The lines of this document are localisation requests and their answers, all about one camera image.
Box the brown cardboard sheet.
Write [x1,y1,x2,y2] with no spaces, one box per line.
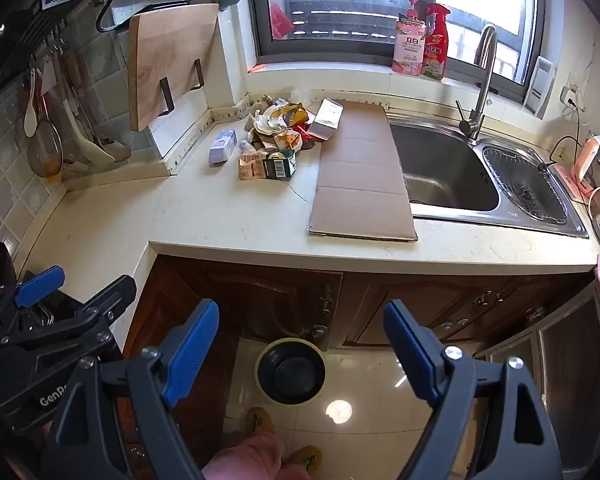
[307,100,419,242]

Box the person's pink trouser leg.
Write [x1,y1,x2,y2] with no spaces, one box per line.
[200,430,286,480]

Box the steel double sink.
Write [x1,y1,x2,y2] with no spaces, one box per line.
[387,112,590,238]

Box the purple white box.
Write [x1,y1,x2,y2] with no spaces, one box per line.
[208,129,237,166]

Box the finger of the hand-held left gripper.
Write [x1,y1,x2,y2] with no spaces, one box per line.
[0,274,138,357]
[0,266,66,326]

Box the red snack packet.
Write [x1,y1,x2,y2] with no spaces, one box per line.
[292,122,322,148]

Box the white crumpled paper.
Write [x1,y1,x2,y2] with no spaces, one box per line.
[252,110,286,136]

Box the black power cable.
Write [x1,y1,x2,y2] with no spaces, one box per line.
[537,102,583,173]

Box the silver box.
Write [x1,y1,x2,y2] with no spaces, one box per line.
[307,98,345,141]

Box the wooden cabinet door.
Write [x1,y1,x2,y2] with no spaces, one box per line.
[342,272,486,348]
[152,255,344,351]
[450,275,596,343]
[115,260,241,461]

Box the red spray bottle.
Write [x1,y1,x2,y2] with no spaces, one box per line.
[422,2,452,82]

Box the pink mat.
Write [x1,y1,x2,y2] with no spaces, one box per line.
[552,162,600,203]

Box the black wire rack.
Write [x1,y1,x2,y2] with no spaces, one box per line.
[96,0,204,117]

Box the black range hood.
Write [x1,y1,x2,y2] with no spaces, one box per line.
[0,0,103,86]

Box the steel faucet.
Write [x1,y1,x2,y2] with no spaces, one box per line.
[455,24,498,141]

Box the wooden cutting board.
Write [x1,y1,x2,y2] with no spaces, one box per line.
[128,3,220,132]

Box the dark window frame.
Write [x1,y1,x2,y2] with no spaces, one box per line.
[245,0,551,98]

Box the yellow rimmed trash can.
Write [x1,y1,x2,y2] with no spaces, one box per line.
[254,337,327,406]

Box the white grater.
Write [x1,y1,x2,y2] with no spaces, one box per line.
[524,55,556,118]

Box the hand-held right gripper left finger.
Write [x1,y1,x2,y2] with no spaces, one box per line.
[40,299,221,480]

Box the red paper decoration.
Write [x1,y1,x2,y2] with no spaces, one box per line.
[270,2,296,40]

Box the round strainer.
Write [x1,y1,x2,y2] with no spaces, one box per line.
[27,120,63,178]

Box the clear plastic bag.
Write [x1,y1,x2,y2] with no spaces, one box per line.
[290,87,326,111]

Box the white spoon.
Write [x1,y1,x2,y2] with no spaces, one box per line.
[24,67,43,138]

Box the orange printed carton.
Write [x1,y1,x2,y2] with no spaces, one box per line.
[238,152,267,181]

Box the yellow printed wrapper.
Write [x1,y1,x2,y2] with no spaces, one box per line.
[272,102,311,128]

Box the pink dish soap bottle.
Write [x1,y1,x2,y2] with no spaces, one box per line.
[392,0,427,77]

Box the glass cabinet door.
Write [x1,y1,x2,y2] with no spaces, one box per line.
[472,280,600,473]

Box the yellow slipper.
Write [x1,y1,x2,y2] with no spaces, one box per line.
[245,407,276,433]
[285,445,323,471]

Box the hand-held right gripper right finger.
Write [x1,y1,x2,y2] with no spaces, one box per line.
[382,300,563,480]

